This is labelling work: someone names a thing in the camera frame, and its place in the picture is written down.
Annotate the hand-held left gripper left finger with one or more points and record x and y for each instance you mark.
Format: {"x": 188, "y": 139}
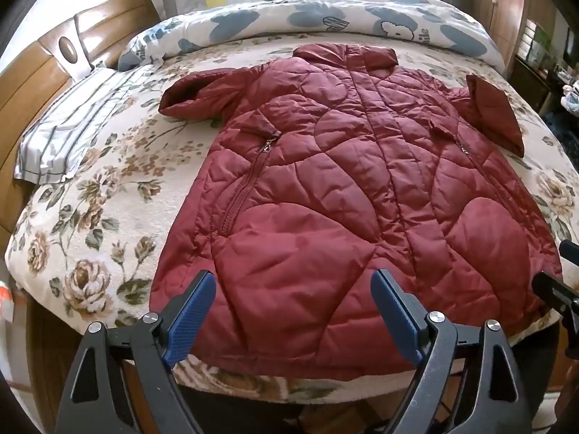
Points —
{"x": 192, "y": 309}

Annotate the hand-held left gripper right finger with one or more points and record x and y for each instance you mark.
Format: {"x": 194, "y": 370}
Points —
{"x": 394, "y": 309}

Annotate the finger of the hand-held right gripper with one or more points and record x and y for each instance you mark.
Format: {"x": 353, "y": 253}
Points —
{"x": 554, "y": 291}
{"x": 571, "y": 252}

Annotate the red quilted jacket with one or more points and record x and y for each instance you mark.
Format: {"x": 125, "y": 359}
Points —
{"x": 316, "y": 190}

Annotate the floral bed blanket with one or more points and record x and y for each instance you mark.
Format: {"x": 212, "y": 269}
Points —
{"x": 113, "y": 181}

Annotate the green potted plant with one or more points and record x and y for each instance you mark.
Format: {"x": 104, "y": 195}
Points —
{"x": 540, "y": 47}

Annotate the striped white pillow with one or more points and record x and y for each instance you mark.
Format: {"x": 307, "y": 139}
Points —
{"x": 77, "y": 122}

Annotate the wooden wardrobe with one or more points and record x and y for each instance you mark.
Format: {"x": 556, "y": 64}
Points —
{"x": 502, "y": 4}

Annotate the wooden headboard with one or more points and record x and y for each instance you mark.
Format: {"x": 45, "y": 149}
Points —
{"x": 27, "y": 90}

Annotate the blue patterned white duvet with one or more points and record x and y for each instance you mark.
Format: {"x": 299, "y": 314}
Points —
{"x": 271, "y": 18}

